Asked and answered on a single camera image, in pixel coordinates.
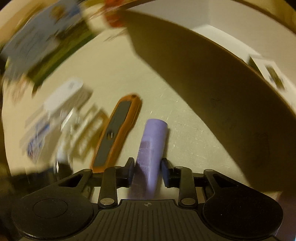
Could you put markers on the slim white box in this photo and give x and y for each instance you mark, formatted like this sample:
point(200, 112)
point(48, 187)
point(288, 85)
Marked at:
point(82, 98)

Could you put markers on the blue milk carton box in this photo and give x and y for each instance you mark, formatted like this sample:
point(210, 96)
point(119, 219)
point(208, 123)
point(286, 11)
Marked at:
point(39, 44)

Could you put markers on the black and white marker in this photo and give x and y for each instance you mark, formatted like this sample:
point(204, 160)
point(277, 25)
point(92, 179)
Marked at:
point(63, 166)

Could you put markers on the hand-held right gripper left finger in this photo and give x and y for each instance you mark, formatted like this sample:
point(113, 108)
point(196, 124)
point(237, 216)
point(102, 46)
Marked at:
point(130, 171)

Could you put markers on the red instant rice bowl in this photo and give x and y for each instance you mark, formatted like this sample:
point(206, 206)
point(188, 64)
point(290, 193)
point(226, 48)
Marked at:
point(114, 20)

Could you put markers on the white plastic comb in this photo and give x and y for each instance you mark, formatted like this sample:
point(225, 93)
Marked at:
point(90, 132)

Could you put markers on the blue toothpaste box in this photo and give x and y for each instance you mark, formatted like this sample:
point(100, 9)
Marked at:
point(37, 139)

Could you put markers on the orange utility knife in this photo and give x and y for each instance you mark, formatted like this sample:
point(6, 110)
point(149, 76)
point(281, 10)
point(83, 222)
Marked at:
point(111, 139)

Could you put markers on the white box with gold label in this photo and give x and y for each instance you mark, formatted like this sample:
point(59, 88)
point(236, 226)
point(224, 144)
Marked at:
point(263, 64)

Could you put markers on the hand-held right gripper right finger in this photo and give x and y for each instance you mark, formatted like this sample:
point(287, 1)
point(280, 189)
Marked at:
point(165, 172)

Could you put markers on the purple tube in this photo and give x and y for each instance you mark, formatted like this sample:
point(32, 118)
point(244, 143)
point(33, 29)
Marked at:
point(150, 148)

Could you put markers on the white wifi repeater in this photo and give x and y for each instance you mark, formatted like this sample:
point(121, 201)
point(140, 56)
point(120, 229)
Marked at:
point(62, 95)

